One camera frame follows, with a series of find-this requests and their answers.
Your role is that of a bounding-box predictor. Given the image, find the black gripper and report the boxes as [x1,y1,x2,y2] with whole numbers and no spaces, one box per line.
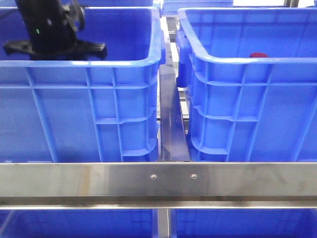
[3,0,108,60]

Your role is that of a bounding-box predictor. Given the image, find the red mushroom push button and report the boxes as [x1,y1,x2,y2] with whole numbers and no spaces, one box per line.
[250,52,268,58]

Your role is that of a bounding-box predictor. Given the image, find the blue plastic crate left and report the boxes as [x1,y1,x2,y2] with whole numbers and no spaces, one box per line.
[0,7,165,163]

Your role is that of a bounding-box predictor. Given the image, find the blue plastic crate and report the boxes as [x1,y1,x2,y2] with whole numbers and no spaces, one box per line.
[0,7,165,163]
[176,7,317,162]

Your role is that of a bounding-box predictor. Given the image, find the blue crate rear right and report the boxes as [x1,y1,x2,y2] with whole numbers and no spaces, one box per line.
[162,0,234,15]

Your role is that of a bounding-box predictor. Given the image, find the steel centre divider bar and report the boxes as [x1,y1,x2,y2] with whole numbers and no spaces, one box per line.
[159,17,191,162]

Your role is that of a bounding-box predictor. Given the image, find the blue crate lower left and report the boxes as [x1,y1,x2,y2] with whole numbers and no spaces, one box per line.
[0,209,158,238]

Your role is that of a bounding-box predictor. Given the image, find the blue plastic crate right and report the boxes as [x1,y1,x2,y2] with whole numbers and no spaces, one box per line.
[176,7,317,162]

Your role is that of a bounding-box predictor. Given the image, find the blue crate lower right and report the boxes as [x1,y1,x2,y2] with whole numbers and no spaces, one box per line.
[172,209,317,238]

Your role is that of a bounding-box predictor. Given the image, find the stainless steel rack rail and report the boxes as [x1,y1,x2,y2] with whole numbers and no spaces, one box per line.
[0,162,317,210]

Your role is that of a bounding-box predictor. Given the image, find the steel lower vertical post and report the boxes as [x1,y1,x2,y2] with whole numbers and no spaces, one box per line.
[158,209,171,238]

